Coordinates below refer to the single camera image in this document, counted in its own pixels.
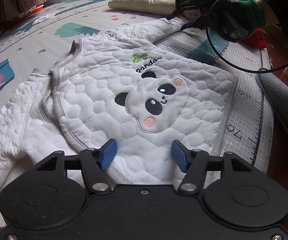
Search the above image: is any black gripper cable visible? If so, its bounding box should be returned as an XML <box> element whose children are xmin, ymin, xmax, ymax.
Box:
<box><xmin>205</xmin><ymin>0</ymin><xmax>288</xmax><ymax>74</ymax></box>

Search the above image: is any cream folded garment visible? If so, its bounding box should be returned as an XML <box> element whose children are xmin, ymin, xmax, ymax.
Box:
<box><xmin>108</xmin><ymin>0</ymin><xmax>176</xmax><ymax>16</ymax></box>

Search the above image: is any green black gloved right hand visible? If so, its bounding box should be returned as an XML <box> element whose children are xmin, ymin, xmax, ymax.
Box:
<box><xmin>214</xmin><ymin>0</ymin><xmax>266</xmax><ymax>34</ymax></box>

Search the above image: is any colourful printed play mat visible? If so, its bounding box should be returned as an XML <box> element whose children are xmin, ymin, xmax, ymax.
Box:
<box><xmin>0</xmin><ymin>0</ymin><xmax>276</xmax><ymax>230</ymax></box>

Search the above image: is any red cloth item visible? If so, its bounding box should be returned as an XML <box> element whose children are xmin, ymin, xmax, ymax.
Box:
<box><xmin>242</xmin><ymin>29</ymin><xmax>267</xmax><ymax>49</ymax></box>

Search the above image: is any grey slipper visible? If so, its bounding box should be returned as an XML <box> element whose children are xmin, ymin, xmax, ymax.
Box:
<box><xmin>256</xmin><ymin>68</ymin><xmax>288</xmax><ymax>123</ymax></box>

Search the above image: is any white quilted panda top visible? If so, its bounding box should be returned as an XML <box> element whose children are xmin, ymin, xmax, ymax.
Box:
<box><xmin>0</xmin><ymin>18</ymin><xmax>238</xmax><ymax>187</ymax></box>

